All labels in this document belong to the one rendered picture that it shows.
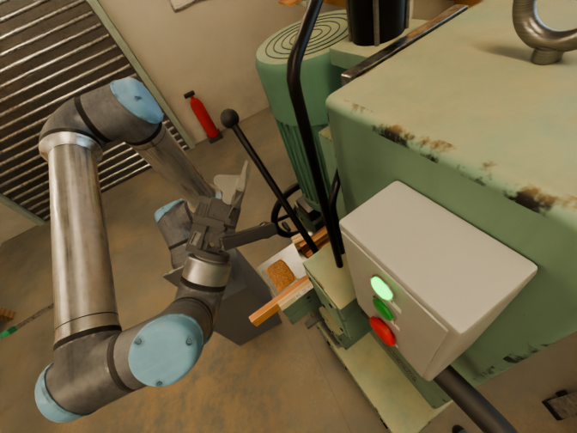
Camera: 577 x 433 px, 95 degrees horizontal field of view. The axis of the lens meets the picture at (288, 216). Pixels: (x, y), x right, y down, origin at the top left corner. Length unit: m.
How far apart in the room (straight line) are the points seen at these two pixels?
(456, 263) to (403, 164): 0.07
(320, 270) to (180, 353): 0.23
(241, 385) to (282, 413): 0.28
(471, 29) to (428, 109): 0.12
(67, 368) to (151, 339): 0.13
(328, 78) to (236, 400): 1.69
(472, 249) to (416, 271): 0.03
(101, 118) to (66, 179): 0.17
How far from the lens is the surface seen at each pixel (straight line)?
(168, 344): 0.44
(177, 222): 1.24
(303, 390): 1.69
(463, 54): 0.28
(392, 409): 0.84
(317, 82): 0.39
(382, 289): 0.19
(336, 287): 0.37
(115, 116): 0.77
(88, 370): 0.51
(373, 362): 0.85
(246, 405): 1.79
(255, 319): 0.80
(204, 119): 3.46
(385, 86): 0.25
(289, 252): 0.90
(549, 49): 0.26
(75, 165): 0.72
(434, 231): 0.19
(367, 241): 0.19
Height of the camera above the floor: 1.64
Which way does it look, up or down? 48 degrees down
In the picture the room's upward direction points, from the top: 25 degrees counter-clockwise
